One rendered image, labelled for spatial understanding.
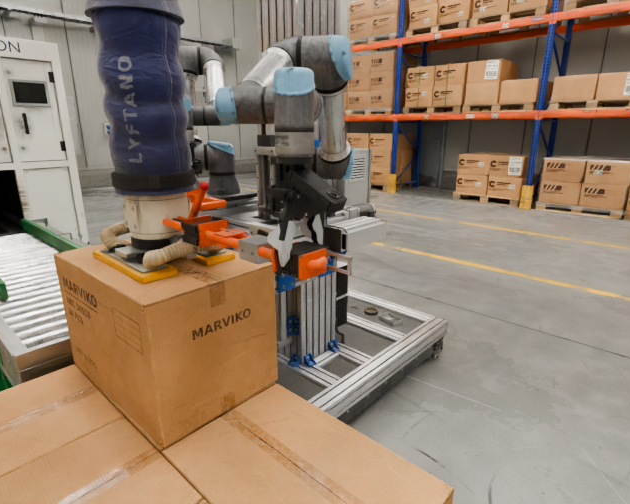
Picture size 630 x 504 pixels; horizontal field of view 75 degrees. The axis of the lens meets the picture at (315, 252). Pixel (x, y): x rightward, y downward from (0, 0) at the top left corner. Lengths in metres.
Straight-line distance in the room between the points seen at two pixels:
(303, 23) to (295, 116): 1.07
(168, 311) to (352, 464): 0.58
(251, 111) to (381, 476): 0.87
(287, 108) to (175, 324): 0.58
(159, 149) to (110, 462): 0.79
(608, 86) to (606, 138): 1.50
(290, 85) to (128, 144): 0.56
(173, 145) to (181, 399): 0.67
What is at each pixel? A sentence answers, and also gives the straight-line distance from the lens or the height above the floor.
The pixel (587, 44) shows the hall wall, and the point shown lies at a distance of 9.30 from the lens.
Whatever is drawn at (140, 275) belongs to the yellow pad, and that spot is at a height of 0.96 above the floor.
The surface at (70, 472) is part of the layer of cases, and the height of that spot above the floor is 0.54.
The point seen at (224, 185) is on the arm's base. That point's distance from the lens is 1.90.
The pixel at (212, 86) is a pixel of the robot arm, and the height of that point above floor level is 1.49.
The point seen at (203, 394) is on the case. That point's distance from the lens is 1.21.
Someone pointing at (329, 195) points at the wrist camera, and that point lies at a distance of 0.74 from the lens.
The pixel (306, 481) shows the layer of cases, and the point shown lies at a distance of 1.09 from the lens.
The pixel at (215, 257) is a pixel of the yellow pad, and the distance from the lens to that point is 1.24.
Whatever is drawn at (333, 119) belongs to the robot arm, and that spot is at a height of 1.35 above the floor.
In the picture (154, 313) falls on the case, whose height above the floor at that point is 0.92.
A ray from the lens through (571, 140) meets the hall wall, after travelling 9.20.
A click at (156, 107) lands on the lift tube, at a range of 1.19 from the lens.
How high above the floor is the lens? 1.33
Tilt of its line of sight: 17 degrees down
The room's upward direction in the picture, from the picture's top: straight up
